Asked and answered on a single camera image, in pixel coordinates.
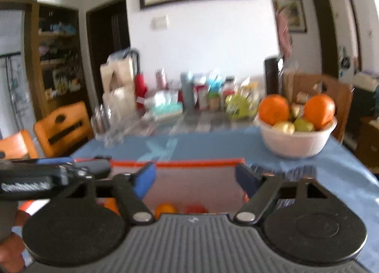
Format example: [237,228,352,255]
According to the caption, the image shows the beige paper bag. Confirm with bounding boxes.
[100,57,137,117]

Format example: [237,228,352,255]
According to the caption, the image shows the black thermos bottle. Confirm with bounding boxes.
[264,57,283,96]

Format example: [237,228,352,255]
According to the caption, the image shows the grey tall bottle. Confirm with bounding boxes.
[180,72,195,112]

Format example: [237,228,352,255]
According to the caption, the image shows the blue tablecloth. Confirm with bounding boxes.
[71,127,378,272]

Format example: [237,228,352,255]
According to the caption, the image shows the orange cardboard box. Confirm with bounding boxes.
[17,157,253,217]

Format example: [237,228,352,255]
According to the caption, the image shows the pink hanging cloth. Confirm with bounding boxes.
[275,6,292,60]

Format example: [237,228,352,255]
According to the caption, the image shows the white fruit bowl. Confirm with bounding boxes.
[254,116,337,158]

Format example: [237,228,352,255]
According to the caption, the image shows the clear glass cups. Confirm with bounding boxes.
[90,105,133,148]

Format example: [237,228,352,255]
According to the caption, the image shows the yellow apple in bowl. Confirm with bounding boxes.
[272,121,295,135]

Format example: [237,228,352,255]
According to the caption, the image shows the white wall switch panel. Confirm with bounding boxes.
[151,15,169,30]

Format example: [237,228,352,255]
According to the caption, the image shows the person's left hand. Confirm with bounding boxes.
[1,201,31,272]

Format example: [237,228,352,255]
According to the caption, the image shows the wooden chair behind bowl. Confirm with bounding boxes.
[292,74,353,142]

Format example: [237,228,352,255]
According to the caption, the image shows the green tissue box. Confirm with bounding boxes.
[148,90,183,121]

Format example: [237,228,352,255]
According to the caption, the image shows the orange in bowl left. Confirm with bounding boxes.
[258,94,290,126]

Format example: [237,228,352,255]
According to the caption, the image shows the red folded umbrella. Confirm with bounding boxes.
[127,48,148,110]

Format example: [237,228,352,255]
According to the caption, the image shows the green mug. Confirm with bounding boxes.
[226,94,257,120]

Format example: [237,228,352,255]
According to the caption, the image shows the green pear in bowl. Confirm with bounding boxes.
[293,117,315,132]

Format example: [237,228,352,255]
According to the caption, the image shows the wooden shelf cabinet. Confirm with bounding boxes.
[1,0,90,120]

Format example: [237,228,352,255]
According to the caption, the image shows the orange in bowl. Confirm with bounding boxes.
[304,94,335,130]
[258,94,290,126]

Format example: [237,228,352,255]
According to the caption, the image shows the pink tumbler bottle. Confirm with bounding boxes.
[155,69,168,90]

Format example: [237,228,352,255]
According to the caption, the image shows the orange in bowl right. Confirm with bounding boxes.
[304,94,335,130]

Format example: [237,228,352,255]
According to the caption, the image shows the wooden chair far left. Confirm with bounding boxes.
[0,129,39,160]

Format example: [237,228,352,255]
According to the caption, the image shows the small framed picture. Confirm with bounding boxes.
[272,0,307,33]

